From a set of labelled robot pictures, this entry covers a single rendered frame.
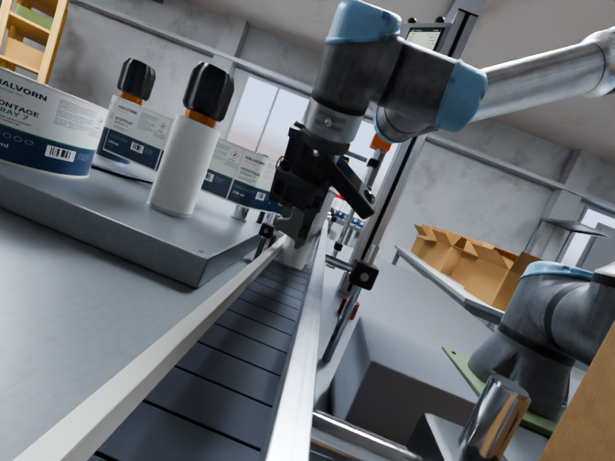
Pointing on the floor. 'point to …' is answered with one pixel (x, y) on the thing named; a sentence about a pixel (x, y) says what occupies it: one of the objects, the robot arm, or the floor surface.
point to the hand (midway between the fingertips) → (302, 243)
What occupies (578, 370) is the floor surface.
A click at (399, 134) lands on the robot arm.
